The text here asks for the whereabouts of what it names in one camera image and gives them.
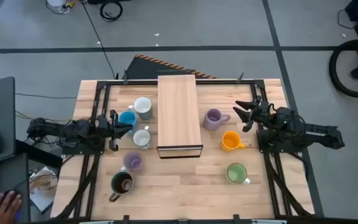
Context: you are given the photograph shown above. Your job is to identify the orange mug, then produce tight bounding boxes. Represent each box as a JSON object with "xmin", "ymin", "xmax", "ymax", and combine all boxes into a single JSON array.
[{"xmin": 221, "ymin": 131, "xmax": 246, "ymax": 152}]

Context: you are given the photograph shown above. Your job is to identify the orange vacuum cleaner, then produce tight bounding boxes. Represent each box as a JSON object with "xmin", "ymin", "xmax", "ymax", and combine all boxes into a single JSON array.
[{"xmin": 328, "ymin": 39, "xmax": 358, "ymax": 98}]

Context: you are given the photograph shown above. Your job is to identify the papers under desk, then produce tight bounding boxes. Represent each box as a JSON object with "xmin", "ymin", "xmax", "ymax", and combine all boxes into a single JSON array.
[{"xmin": 29, "ymin": 166, "xmax": 58, "ymax": 215}]

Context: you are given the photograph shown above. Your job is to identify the wooden shelf black metal legs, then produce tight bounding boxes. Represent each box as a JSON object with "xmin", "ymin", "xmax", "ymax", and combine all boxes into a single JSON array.
[{"xmin": 156, "ymin": 74, "xmax": 204, "ymax": 159}]

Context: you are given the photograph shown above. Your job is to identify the teal mug white handle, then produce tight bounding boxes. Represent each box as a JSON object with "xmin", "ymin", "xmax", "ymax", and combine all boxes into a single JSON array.
[{"xmin": 128, "ymin": 96, "xmax": 154, "ymax": 121}]

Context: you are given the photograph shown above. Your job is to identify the black ramp orange stripes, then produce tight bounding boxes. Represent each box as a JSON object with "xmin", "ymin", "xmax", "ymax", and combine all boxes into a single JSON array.
[{"xmin": 125, "ymin": 54, "xmax": 217, "ymax": 80}]

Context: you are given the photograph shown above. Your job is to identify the person's hand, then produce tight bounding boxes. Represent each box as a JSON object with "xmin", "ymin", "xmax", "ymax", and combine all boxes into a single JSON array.
[{"xmin": 0, "ymin": 190, "xmax": 23, "ymax": 224}]

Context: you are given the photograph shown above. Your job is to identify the small purple mug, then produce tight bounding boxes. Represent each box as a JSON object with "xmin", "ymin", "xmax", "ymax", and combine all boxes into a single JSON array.
[{"xmin": 122, "ymin": 151, "xmax": 144, "ymax": 172}]

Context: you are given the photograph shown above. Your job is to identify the yellow cable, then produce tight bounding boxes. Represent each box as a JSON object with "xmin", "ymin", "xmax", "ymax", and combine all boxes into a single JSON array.
[{"xmin": 15, "ymin": 111, "xmax": 74, "ymax": 123}]

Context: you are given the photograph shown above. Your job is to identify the black aluminium table frame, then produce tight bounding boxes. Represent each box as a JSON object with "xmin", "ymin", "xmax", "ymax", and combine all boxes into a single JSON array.
[{"xmin": 54, "ymin": 72, "xmax": 315, "ymax": 224}]

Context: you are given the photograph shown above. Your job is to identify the light blue mug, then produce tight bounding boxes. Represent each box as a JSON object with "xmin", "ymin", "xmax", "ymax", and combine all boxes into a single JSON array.
[{"xmin": 118, "ymin": 110, "xmax": 139, "ymax": 134}]

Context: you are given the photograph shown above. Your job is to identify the long black floor cable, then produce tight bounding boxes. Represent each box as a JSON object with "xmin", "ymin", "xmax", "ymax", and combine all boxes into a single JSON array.
[{"xmin": 80, "ymin": 0, "xmax": 117, "ymax": 79}]

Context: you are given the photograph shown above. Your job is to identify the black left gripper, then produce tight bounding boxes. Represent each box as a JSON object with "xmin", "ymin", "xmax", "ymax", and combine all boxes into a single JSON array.
[{"xmin": 98, "ymin": 109, "xmax": 134, "ymax": 152}]

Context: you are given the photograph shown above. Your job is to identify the lavender ribbed mug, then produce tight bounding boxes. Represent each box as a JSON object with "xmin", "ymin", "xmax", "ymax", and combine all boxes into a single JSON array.
[{"xmin": 203, "ymin": 108, "xmax": 231, "ymax": 131}]

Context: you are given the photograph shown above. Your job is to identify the dark green brown mug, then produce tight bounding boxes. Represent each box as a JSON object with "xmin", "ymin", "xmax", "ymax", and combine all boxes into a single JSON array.
[{"xmin": 109, "ymin": 170, "xmax": 135, "ymax": 203}]

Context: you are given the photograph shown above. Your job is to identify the coiled black cable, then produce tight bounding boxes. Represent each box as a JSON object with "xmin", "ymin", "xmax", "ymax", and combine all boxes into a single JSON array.
[{"xmin": 99, "ymin": 0, "xmax": 124, "ymax": 22}]

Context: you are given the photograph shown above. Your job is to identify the green mug white handle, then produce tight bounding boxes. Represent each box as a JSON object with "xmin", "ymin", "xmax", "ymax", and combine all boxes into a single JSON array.
[{"xmin": 226, "ymin": 162, "xmax": 251, "ymax": 185}]

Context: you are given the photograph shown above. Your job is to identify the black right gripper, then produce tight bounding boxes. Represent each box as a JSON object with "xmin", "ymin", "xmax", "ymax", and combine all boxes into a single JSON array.
[{"xmin": 232, "ymin": 95, "xmax": 276, "ymax": 133}]

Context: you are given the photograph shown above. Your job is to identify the white blue patterned mug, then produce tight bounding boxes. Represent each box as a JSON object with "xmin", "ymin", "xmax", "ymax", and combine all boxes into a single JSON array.
[{"xmin": 132, "ymin": 126, "xmax": 152, "ymax": 150}]

